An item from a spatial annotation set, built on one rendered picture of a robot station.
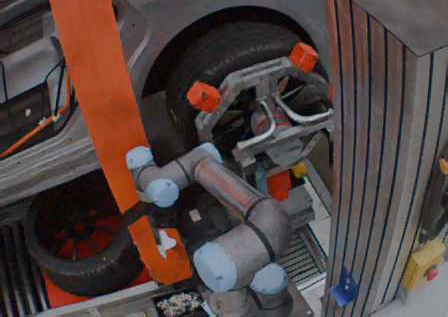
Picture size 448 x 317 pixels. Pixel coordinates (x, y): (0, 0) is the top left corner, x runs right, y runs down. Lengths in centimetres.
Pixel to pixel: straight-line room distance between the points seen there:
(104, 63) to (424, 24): 95
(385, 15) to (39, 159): 184
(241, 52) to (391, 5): 137
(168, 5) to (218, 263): 112
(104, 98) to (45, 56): 148
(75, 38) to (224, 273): 69
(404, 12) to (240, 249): 66
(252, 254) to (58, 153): 131
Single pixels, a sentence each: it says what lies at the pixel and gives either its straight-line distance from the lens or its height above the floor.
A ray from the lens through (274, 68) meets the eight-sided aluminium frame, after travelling 214.
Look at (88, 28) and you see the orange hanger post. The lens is 143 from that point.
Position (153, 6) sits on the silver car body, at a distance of 206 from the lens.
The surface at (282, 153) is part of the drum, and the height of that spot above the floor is 85.
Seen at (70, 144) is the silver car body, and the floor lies 92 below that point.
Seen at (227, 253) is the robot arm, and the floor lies 145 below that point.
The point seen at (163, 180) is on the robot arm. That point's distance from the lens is 154.
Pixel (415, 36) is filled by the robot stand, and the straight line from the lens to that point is 78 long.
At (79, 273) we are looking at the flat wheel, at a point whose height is 50.
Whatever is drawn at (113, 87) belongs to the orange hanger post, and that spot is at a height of 152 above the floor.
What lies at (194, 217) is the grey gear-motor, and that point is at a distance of 259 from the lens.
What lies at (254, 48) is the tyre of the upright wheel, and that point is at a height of 117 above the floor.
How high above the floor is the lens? 247
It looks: 46 degrees down
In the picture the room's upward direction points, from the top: 11 degrees counter-clockwise
